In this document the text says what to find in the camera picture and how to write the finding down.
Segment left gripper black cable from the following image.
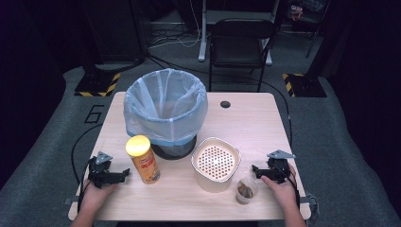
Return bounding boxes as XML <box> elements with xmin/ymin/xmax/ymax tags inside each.
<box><xmin>77</xmin><ymin>156</ymin><xmax>96</xmax><ymax>213</ymax></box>

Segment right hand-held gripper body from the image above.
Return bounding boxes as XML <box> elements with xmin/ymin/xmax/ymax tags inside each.
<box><xmin>266</xmin><ymin>149</ymin><xmax>297</xmax><ymax>184</ymax></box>

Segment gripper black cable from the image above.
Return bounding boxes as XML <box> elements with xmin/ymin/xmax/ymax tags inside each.
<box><xmin>273</xmin><ymin>159</ymin><xmax>301</xmax><ymax>210</ymax></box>
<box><xmin>77</xmin><ymin>156</ymin><xmax>96</xmax><ymax>213</ymax></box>

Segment white strainer container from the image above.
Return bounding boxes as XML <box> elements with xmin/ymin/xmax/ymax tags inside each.
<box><xmin>190</xmin><ymin>136</ymin><xmax>242</xmax><ymax>194</ymax></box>

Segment black striped stand base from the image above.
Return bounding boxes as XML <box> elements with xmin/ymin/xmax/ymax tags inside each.
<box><xmin>74</xmin><ymin>72</ymin><xmax>122</xmax><ymax>97</ymax></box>
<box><xmin>282</xmin><ymin>73</ymin><xmax>328</xmax><ymax>98</ymax></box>

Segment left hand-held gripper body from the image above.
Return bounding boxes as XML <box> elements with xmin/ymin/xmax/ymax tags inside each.
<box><xmin>87</xmin><ymin>150</ymin><xmax>118</xmax><ymax>189</ymax></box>

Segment grey table clamp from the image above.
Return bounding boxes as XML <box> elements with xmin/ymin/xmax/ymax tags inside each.
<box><xmin>299</xmin><ymin>193</ymin><xmax>321</xmax><ymax>219</ymax></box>

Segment black folding chair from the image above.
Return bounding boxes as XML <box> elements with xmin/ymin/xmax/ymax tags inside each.
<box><xmin>208</xmin><ymin>17</ymin><xmax>276</xmax><ymax>94</ymax></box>

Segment clear plastic cup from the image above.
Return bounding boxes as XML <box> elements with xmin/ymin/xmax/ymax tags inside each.
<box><xmin>235</xmin><ymin>176</ymin><xmax>260</xmax><ymax>205</ymax></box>

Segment person's right hand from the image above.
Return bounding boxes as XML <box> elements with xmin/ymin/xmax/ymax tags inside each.
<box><xmin>260</xmin><ymin>163</ymin><xmax>299</xmax><ymax>210</ymax></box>

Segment orange can with yellow lid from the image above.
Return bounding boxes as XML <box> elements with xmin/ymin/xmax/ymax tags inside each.
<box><xmin>125</xmin><ymin>134</ymin><xmax>162</xmax><ymax>185</ymax></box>

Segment person's left hand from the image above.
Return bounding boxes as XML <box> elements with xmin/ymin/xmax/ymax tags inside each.
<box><xmin>80</xmin><ymin>178</ymin><xmax>119</xmax><ymax>216</ymax></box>

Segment pale blue trash bag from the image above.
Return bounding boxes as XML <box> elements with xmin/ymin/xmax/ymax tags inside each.
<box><xmin>123</xmin><ymin>67</ymin><xmax>209</xmax><ymax>148</ymax></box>

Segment black mesh trash bin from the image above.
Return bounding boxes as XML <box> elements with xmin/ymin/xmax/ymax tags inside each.
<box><xmin>150</xmin><ymin>135</ymin><xmax>199</xmax><ymax>161</ymax></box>

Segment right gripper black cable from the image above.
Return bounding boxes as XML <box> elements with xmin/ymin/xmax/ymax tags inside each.
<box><xmin>273</xmin><ymin>159</ymin><xmax>301</xmax><ymax>210</ymax></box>

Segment white floor cables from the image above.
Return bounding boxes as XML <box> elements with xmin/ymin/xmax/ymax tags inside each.
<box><xmin>148</xmin><ymin>0</ymin><xmax>203</xmax><ymax>50</ymax></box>

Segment black cabinet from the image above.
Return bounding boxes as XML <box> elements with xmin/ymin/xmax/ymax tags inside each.
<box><xmin>78</xmin><ymin>0</ymin><xmax>149</xmax><ymax>64</ymax></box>

